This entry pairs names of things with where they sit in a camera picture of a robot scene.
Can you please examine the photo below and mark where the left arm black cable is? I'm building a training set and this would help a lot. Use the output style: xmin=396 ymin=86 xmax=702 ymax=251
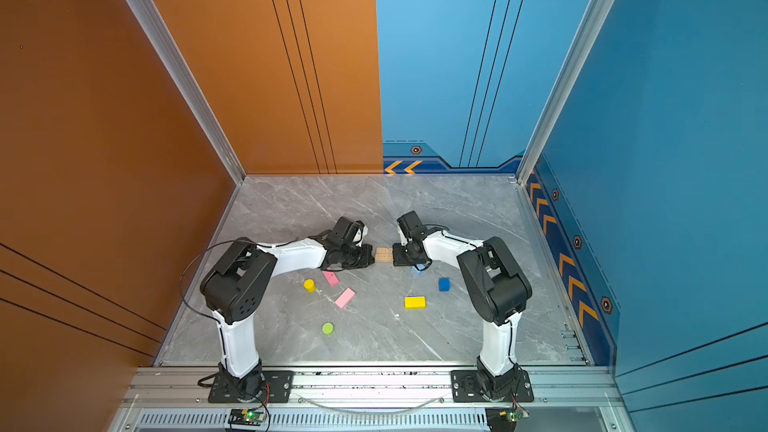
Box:
xmin=178 ymin=236 xmax=301 ymax=319

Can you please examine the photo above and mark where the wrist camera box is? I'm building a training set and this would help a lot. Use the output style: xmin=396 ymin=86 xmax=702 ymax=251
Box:
xmin=353 ymin=221 xmax=368 ymax=244
xmin=397 ymin=211 xmax=429 ymax=244

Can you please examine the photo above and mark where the dark blue cube block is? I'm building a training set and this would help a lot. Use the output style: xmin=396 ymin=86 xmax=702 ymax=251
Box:
xmin=438 ymin=278 xmax=451 ymax=292

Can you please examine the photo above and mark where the yellow rectangular block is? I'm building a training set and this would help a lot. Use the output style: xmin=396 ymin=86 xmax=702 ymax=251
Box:
xmin=404 ymin=296 xmax=427 ymax=310

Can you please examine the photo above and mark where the clear cable on rail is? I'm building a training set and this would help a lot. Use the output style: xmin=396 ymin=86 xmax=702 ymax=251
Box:
xmin=296 ymin=394 xmax=448 ymax=416

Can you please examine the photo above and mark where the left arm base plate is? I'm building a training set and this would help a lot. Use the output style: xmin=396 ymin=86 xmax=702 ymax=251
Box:
xmin=207 ymin=370 xmax=294 ymax=405

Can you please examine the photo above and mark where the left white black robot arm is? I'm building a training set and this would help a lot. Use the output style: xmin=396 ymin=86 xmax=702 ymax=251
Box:
xmin=200 ymin=217 xmax=374 ymax=403

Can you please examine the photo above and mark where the engraved wooden plank block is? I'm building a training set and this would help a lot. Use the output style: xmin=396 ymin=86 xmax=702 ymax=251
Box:
xmin=375 ymin=254 xmax=393 ymax=264

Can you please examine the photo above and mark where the right aluminium corner post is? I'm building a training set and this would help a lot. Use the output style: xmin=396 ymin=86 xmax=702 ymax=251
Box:
xmin=516 ymin=0 xmax=615 ymax=186

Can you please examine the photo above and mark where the left aluminium corner post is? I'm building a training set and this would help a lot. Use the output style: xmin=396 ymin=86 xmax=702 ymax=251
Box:
xmin=125 ymin=0 xmax=246 ymax=185

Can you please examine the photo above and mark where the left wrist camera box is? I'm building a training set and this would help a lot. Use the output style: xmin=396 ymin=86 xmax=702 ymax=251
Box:
xmin=353 ymin=221 xmax=368 ymax=244

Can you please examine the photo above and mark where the left green circuit board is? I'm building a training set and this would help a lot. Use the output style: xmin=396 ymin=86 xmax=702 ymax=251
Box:
xmin=227 ymin=408 xmax=270 ymax=430

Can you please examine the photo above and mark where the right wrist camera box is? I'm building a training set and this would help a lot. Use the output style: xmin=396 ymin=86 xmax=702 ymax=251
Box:
xmin=397 ymin=211 xmax=429 ymax=244

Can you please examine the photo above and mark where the yellow cylinder block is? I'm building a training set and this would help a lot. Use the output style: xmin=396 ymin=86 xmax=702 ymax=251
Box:
xmin=303 ymin=279 xmax=316 ymax=293

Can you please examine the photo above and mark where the aluminium corner post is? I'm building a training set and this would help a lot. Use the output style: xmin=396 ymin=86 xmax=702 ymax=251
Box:
xmin=125 ymin=0 xmax=246 ymax=185
xmin=516 ymin=0 xmax=615 ymax=186

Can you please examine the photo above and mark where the green circuit board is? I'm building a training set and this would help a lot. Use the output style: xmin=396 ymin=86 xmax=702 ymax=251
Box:
xmin=227 ymin=408 xmax=270 ymax=430
xmin=485 ymin=408 xmax=530 ymax=432

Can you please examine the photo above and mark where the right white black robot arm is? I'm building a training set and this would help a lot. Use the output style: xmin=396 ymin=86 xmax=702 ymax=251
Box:
xmin=392 ymin=230 xmax=534 ymax=403

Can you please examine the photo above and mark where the light pink rectangular block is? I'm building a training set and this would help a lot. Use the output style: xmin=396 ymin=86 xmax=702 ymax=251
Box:
xmin=335 ymin=288 xmax=356 ymax=309

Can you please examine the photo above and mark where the aluminium front rail frame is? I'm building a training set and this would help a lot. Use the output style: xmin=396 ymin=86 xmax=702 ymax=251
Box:
xmin=109 ymin=363 xmax=634 ymax=431

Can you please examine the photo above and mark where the dark pink rectangular block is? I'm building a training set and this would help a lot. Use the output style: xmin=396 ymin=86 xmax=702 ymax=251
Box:
xmin=323 ymin=271 xmax=340 ymax=287

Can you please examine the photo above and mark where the right green circuit board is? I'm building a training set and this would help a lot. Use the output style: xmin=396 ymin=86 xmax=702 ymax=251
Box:
xmin=485 ymin=408 xmax=530 ymax=432

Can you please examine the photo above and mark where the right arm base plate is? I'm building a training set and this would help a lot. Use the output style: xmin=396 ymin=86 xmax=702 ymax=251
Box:
xmin=450 ymin=368 xmax=535 ymax=403

